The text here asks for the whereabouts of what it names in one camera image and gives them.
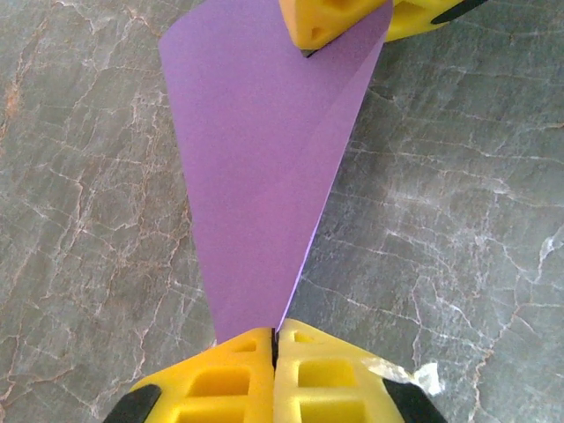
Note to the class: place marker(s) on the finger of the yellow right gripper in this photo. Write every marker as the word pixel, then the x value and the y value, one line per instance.
pixel 304 22
pixel 410 22

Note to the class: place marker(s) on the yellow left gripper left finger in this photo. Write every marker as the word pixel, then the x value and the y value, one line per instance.
pixel 260 396

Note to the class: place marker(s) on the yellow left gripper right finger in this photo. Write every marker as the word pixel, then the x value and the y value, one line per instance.
pixel 286 396

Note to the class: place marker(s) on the purple paper sheet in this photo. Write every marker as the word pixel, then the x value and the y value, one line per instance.
pixel 247 154

